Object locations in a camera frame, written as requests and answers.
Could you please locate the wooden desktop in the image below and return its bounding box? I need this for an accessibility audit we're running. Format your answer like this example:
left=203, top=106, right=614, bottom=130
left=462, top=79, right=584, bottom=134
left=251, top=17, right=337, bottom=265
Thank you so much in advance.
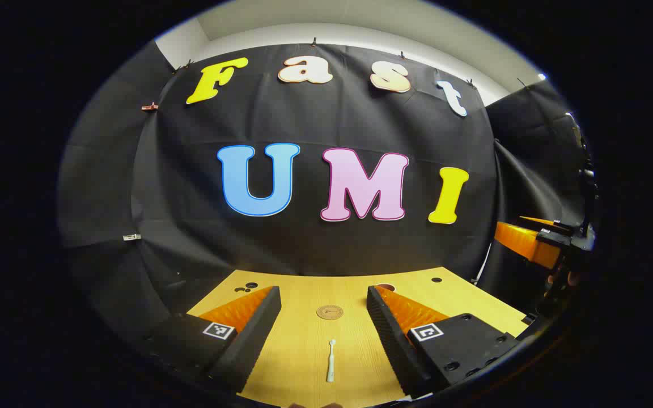
left=186, top=266, right=530, bottom=408

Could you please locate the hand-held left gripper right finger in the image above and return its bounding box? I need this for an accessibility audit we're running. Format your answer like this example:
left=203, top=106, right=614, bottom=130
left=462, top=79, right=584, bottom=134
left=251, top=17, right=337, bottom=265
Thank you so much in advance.
left=366, top=284, right=520, bottom=398

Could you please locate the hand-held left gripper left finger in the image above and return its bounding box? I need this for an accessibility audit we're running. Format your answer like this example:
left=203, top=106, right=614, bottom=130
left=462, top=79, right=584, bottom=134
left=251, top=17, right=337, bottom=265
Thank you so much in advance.
left=139, top=285, right=282, bottom=394

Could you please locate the white strip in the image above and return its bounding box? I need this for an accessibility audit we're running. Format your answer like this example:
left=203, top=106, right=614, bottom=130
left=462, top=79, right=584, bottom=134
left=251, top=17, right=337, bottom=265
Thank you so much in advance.
left=474, top=244, right=493, bottom=284

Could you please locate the black backdrop cloth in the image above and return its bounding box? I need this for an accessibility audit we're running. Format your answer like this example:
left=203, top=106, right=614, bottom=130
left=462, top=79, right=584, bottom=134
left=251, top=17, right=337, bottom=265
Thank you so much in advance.
left=57, top=41, right=593, bottom=341

